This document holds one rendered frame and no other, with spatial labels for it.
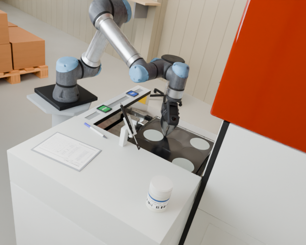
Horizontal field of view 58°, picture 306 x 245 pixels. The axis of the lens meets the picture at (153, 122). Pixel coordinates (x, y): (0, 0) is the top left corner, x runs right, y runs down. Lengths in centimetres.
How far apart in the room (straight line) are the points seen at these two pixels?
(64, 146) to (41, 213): 26
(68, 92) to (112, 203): 90
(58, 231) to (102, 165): 30
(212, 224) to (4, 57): 311
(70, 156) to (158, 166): 33
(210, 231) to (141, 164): 40
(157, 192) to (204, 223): 41
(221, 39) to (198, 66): 50
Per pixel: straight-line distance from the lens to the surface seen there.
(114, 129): 138
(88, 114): 132
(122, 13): 144
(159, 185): 85
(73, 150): 108
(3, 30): 364
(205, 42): 397
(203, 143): 140
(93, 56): 161
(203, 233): 125
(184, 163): 123
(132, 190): 95
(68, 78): 162
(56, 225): 113
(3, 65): 375
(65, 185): 95
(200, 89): 410
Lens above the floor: 163
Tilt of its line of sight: 30 degrees down
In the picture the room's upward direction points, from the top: 12 degrees clockwise
